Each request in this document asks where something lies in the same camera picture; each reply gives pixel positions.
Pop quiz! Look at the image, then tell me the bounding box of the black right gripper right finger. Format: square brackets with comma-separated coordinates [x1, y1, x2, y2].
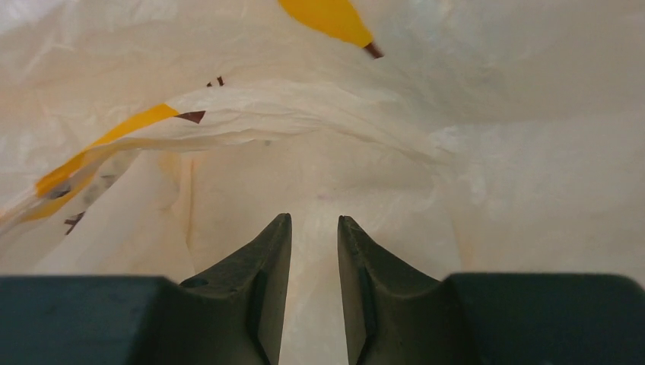
[337, 216, 644, 364]

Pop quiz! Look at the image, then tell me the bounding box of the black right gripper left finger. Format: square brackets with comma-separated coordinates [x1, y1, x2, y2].
[1, 213, 292, 364]

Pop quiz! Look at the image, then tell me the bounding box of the translucent orange plastic bag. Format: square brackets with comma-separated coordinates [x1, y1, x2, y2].
[1, 1, 644, 364]

